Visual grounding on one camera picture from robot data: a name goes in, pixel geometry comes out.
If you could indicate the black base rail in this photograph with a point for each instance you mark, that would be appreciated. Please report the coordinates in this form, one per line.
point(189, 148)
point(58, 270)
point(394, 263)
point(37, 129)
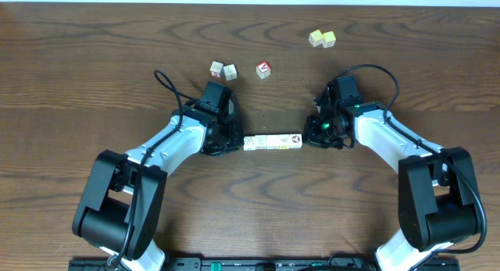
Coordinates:
point(342, 262)

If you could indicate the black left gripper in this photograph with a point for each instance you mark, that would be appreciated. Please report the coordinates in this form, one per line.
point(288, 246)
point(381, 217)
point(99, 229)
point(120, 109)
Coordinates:
point(229, 138)

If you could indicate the red letter wooden block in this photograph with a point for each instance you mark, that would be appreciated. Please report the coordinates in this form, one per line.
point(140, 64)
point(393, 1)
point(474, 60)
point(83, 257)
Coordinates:
point(263, 69)

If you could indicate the white block green side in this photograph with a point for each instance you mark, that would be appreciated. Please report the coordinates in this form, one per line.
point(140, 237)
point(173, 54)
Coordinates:
point(272, 141)

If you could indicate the white block yellow side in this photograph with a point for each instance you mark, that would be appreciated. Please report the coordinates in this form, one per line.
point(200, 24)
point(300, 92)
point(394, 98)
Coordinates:
point(284, 141)

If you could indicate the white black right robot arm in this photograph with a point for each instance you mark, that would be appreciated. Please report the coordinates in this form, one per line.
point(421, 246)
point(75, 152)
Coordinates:
point(439, 205)

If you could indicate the white block red side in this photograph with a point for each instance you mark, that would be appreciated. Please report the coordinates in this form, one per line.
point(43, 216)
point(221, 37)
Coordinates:
point(216, 69)

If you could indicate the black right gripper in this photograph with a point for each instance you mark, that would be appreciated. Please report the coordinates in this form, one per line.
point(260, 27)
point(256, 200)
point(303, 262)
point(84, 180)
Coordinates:
point(311, 135)

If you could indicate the white block blue side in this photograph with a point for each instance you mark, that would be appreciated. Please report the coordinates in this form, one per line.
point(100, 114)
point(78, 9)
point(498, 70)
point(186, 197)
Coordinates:
point(260, 142)

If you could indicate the white block cat drawing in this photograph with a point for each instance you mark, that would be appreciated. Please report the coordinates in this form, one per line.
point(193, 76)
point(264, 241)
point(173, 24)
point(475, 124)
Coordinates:
point(249, 143)

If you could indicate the white wooden block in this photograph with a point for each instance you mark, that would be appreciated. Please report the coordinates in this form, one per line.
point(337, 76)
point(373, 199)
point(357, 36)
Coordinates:
point(230, 72)

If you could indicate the pale yellow wooden block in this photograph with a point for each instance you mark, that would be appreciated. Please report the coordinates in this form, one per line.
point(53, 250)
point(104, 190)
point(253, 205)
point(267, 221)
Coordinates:
point(316, 38)

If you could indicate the white block brown circle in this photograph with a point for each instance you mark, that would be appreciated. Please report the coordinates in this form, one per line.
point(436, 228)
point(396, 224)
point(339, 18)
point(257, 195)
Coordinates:
point(295, 141)

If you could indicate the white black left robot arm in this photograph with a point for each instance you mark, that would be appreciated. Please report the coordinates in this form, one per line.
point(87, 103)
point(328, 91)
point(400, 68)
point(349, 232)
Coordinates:
point(119, 208)

